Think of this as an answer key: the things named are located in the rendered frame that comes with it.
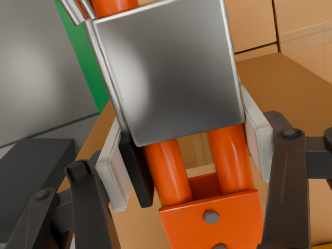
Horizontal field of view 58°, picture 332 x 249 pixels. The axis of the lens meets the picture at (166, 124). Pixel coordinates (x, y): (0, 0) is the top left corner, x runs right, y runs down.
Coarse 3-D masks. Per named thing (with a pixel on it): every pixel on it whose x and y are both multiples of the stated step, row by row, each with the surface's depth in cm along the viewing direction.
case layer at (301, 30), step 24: (144, 0) 64; (240, 0) 64; (264, 0) 64; (288, 0) 64; (312, 0) 63; (240, 24) 66; (264, 24) 66; (288, 24) 65; (312, 24) 65; (240, 48) 68; (264, 48) 68; (288, 48) 68; (312, 48) 68
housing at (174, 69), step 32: (160, 0) 14; (192, 0) 13; (224, 0) 13; (96, 32) 14; (128, 32) 14; (160, 32) 14; (192, 32) 14; (224, 32) 14; (128, 64) 15; (160, 64) 14; (192, 64) 14; (224, 64) 14; (128, 96) 15; (160, 96) 15; (192, 96) 15; (224, 96) 15; (160, 128) 16; (192, 128) 16
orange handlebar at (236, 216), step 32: (96, 0) 14; (128, 0) 14; (224, 128) 16; (160, 160) 17; (224, 160) 17; (160, 192) 19; (192, 192) 21; (224, 192) 19; (256, 192) 18; (192, 224) 19; (224, 224) 19; (256, 224) 19
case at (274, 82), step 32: (256, 64) 63; (288, 64) 58; (256, 96) 48; (288, 96) 45; (320, 96) 42; (96, 128) 53; (320, 128) 35; (192, 160) 36; (320, 192) 35; (128, 224) 38; (160, 224) 38; (320, 224) 37
